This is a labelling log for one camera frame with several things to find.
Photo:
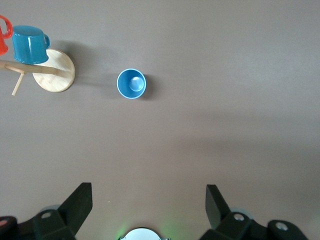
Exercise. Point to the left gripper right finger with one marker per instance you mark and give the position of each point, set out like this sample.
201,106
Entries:
220,215

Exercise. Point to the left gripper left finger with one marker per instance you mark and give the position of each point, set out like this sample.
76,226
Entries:
72,210

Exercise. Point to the light blue plastic cup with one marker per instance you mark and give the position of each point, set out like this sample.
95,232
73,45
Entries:
125,85

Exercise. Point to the wooden mug tree stand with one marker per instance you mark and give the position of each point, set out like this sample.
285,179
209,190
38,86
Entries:
55,80

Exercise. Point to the teal enamel mug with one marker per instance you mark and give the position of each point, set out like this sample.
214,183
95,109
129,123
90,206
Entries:
30,47

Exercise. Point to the red enamel mug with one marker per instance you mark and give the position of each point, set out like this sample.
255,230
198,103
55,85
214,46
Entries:
2,45

